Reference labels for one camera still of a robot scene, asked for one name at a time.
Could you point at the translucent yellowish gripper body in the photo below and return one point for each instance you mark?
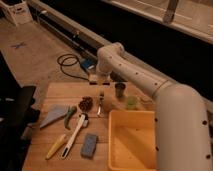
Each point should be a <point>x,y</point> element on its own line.
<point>101,87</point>

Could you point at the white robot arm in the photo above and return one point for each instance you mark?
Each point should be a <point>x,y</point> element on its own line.
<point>181,122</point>

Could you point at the dark plastic cup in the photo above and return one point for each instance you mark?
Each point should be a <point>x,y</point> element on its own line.
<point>119,89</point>

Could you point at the green plastic cup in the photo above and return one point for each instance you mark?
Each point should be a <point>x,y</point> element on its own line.
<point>131,103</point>

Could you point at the blue power box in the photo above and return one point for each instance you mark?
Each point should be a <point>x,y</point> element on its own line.
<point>88,65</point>

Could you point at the brown pine cone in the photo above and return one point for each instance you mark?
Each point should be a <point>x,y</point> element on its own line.
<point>86,103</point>

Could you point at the metal fork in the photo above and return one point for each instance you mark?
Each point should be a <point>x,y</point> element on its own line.
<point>101,97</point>

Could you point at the green pepper toy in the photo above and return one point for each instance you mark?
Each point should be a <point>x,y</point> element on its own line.
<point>71,111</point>

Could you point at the grey triangular cloth piece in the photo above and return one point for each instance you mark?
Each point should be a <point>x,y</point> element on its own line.
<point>55,113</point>

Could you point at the blue sponge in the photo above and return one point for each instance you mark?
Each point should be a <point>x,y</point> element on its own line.
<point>89,145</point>

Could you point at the yellow plastic bin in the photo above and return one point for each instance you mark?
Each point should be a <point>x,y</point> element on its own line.
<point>131,141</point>

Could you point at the black chair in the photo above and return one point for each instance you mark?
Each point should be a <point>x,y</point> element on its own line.
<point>15,113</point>

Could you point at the white crate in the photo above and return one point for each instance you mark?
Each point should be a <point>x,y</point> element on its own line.
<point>18,13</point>

